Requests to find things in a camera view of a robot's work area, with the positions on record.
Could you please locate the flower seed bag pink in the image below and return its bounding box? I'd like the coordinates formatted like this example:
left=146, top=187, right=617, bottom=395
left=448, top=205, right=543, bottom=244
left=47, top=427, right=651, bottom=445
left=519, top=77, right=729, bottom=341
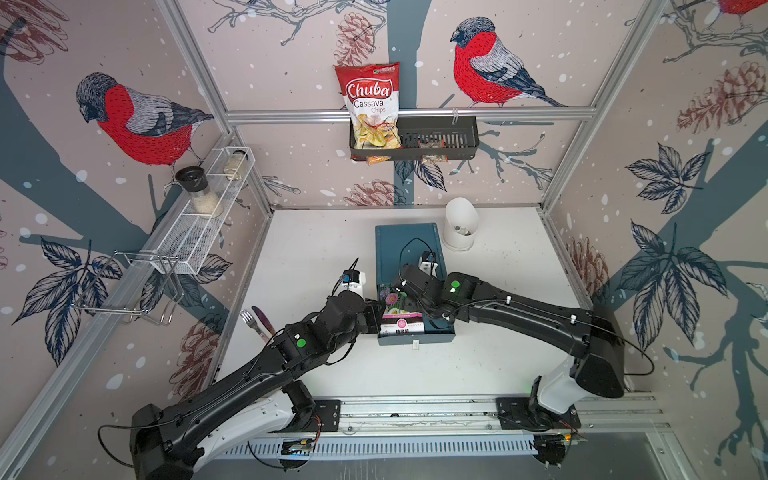
left=378, top=284, right=425, bottom=336

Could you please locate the teal drawer cabinet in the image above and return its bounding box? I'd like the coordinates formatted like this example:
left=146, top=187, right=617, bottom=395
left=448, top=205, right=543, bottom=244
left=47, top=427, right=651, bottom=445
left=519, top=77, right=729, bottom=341
left=375, top=223, right=456, bottom=345

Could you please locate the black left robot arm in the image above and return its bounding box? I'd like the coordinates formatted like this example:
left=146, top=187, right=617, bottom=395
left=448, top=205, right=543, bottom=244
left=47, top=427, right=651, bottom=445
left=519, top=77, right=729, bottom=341
left=129, top=291, right=384, bottom=479

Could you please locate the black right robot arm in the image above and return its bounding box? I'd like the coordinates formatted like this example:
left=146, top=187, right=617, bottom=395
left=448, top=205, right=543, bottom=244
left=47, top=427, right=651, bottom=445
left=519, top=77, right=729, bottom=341
left=394, top=266, right=628, bottom=416

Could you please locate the white cylindrical cup holder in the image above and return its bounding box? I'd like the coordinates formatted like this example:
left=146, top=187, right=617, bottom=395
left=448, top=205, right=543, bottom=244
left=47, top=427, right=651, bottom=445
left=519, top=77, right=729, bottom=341
left=442, top=197, right=479, bottom=252

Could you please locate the silver fork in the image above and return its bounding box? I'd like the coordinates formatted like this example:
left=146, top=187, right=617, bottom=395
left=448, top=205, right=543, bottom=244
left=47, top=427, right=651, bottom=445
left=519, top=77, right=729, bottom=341
left=240, top=310, right=270, bottom=343

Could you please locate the snack packet in basket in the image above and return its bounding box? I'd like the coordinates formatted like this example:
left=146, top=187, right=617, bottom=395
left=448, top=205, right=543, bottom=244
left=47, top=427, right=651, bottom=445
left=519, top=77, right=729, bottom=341
left=419, top=139, right=448, bottom=165

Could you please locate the black lid spice jar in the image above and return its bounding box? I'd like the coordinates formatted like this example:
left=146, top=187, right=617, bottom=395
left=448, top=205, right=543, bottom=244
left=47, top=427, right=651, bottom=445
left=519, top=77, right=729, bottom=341
left=174, top=166, right=223, bottom=218

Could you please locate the red Chuba cassava chips bag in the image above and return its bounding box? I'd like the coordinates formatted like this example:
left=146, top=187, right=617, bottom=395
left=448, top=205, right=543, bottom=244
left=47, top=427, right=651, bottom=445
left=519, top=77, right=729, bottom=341
left=334, top=62, right=402, bottom=151

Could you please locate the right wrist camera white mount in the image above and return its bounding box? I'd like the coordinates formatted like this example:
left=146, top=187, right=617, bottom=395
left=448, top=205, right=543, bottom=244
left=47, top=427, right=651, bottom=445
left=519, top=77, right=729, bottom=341
left=418, top=251, right=439, bottom=277

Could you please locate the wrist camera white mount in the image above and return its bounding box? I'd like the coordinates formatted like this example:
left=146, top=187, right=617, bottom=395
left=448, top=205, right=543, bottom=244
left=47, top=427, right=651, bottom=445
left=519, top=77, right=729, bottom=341
left=418, top=251, right=439, bottom=277
left=340, top=269, right=366, bottom=297

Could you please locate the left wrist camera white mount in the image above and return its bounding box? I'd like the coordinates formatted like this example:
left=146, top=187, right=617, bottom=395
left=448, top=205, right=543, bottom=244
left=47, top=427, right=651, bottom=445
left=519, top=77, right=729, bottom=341
left=340, top=269, right=366, bottom=297

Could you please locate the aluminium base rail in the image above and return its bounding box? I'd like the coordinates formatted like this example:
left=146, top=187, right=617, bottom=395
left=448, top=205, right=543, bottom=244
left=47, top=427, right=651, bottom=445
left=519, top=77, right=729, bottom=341
left=220, top=393, right=671, bottom=468

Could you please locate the black hanging wire basket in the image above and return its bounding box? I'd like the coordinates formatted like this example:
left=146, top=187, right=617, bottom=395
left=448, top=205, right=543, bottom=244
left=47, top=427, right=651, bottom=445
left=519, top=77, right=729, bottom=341
left=349, top=116, right=479, bottom=161

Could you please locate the white wire wall shelf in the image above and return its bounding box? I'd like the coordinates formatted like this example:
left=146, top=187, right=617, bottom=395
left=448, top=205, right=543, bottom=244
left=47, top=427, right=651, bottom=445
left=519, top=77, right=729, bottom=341
left=148, top=146, right=254, bottom=275

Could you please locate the chrome wire hook rack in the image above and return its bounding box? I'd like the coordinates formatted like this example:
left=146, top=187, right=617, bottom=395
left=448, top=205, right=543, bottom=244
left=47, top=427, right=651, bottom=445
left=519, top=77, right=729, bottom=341
left=70, top=250, right=185, bottom=326

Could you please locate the aluminium horizontal back rail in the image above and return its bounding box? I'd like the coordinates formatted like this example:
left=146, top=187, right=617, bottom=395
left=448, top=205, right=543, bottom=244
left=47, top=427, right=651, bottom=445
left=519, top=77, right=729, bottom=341
left=225, top=106, right=597, bottom=126

